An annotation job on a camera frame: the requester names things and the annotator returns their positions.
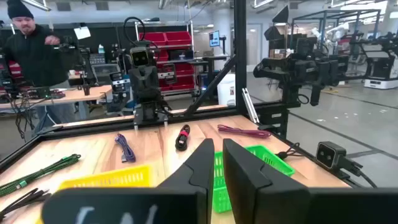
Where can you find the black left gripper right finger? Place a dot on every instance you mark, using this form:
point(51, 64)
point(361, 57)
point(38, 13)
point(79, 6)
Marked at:
point(248, 186)

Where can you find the white bin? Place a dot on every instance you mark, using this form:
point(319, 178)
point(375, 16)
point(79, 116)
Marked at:
point(226, 90)

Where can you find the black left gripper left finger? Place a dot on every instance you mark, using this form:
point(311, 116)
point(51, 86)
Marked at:
point(196, 180)

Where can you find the silver aluminium bar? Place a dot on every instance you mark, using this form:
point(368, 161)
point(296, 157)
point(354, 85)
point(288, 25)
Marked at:
point(250, 105)

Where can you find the black background robot arm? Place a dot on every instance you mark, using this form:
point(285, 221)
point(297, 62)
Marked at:
point(298, 70)

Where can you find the green plastic basket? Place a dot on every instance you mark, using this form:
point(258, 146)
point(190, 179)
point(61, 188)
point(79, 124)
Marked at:
point(270, 158)

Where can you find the black aluminium table frame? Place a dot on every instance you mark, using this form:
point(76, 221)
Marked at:
point(240, 46)

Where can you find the shelf rack with red bins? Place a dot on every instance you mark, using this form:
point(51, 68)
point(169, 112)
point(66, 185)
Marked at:
point(178, 39)

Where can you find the white base robot station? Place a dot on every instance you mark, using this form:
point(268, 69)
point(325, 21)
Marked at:
point(381, 83)

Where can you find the blue screen monitor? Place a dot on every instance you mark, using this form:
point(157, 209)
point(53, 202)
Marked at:
point(214, 39)

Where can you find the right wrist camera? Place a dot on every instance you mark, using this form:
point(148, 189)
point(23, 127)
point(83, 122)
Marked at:
point(140, 57)

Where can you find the black frame robot cell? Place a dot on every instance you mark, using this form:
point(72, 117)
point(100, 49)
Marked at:
point(323, 18)

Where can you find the white paper sheet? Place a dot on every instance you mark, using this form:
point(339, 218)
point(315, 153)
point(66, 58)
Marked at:
point(82, 32)

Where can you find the person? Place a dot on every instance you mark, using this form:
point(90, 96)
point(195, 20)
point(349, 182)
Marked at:
point(34, 62)

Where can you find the black computer tower blue light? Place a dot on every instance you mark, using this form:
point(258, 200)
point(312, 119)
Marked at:
point(119, 82)

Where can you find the wooden background desk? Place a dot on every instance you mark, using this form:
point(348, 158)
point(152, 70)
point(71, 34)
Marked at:
point(84, 93)

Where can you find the yellow plastic basket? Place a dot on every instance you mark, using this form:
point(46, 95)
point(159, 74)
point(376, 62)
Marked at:
point(118, 178)

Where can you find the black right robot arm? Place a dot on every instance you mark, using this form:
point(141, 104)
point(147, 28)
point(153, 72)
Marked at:
point(146, 112)

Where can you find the black table-level camera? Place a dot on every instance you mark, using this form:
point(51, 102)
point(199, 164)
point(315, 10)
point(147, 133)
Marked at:
point(326, 154)

